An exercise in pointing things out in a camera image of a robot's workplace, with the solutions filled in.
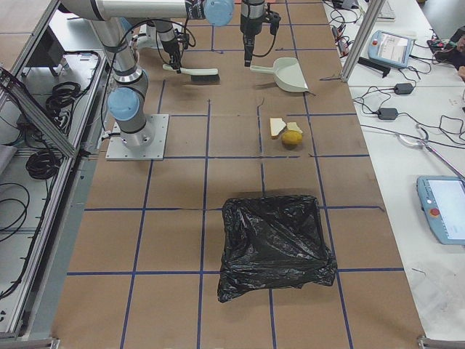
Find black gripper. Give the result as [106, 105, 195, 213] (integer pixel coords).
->
[240, 0, 281, 67]
[161, 34, 190, 73]

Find white hand brush black bristles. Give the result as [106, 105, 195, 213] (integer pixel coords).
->
[162, 64, 219, 82]

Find pale green plastic dustpan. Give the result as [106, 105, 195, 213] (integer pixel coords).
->
[249, 57, 310, 92]

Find white bread slice with crust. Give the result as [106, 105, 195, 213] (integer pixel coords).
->
[270, 118, 287, 139]

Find small bread piece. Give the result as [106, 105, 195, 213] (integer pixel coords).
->
[286, 121, 303, 134]

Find yellow potato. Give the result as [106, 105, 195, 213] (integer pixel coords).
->
[281, 130, 303, 148]

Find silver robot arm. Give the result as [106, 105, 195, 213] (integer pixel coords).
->
[62, 1, 235, 151]
[116, 18, 191, 73]

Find black trash bag bin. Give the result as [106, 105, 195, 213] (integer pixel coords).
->
[217, 195, 337, 303]

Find blue teach pendant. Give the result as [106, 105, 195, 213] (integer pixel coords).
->
[368, 30, 414, 68]
[416, 176, 465, 246]

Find black power adapter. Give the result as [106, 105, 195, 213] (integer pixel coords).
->
[377, 108, 398, 121]
[393, 83, 415, 95]

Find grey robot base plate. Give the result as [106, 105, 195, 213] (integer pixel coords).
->
[105, 114, 169, 161]

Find aluminium frame post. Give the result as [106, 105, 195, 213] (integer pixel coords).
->
[340, 0, 385, 82]

